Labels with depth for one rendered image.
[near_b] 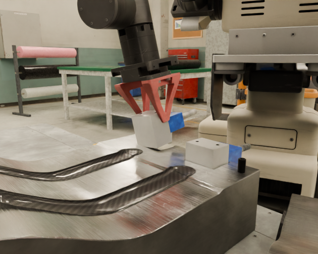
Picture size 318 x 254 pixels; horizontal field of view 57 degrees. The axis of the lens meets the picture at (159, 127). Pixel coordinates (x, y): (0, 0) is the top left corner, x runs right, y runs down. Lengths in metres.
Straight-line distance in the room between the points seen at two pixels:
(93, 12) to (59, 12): 7.25
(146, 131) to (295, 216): 0.24
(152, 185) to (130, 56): 0.20
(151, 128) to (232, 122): 0.36
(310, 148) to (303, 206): 0.38
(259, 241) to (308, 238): 0.10
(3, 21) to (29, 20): 0.53
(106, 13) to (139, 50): 0.09
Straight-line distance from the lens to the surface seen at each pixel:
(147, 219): 0.29
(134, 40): 0.46
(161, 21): 7.51
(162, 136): 0.47
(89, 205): 0.33
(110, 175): 0.39
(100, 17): 0.40
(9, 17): 6.82
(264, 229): 0.46
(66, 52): 6.48
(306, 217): 0.39
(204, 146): 0.40
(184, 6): 0.80
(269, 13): 0.76
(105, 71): 4.24
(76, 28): 7.82
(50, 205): 0.30
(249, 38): 0.73
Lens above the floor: 1.03
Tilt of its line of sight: 13 degrees down
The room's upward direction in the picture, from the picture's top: straight up
